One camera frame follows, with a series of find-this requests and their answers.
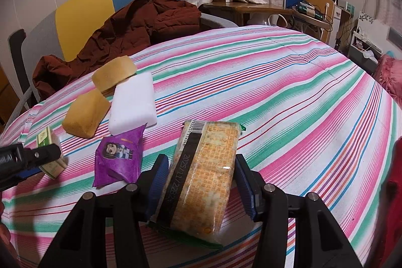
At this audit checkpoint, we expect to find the white sponge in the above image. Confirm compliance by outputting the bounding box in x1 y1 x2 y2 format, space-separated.
108 72 158 136

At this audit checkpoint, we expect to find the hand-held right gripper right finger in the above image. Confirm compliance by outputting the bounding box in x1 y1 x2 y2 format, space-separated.
235 154 365 268

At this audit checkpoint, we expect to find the grey yellow blue chair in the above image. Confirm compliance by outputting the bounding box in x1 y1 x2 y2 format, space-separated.
8 0 239 118

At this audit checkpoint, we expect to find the purple snack packet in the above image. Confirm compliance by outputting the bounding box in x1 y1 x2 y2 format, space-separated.
92 124 146 189

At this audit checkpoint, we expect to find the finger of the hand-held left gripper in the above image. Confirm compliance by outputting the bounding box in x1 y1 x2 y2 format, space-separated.
0 143 62 170
0 165 44 191

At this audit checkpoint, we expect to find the yellow sponge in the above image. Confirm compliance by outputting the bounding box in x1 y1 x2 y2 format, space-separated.
92 55 138 93
62 89 111 139

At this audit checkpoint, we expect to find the brown jacket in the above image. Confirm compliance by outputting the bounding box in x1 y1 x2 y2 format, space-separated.
32 0 202 99

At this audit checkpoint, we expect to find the beige and green carton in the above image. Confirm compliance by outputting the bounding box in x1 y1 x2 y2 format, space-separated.
36 127 68 179

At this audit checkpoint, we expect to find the striped blanket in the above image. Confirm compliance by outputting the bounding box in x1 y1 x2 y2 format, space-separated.
0 25 396 268

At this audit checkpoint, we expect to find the wooden side table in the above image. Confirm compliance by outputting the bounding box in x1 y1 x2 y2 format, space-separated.
199 1 296 28

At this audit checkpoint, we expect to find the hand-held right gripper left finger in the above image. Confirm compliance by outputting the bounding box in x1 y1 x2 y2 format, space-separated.
38 154 170 268

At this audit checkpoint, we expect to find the red garment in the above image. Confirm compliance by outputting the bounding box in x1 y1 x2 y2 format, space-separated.
374 136 402 268

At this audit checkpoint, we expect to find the cracker packet with green edge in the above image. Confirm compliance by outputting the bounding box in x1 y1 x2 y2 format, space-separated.
146 120 247 249

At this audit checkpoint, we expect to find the grey storage cabinet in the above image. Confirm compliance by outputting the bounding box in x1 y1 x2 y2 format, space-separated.
347 31 382 74

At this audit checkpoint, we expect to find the pink quilted blanket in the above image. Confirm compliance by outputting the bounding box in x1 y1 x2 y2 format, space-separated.
372 53 402 105

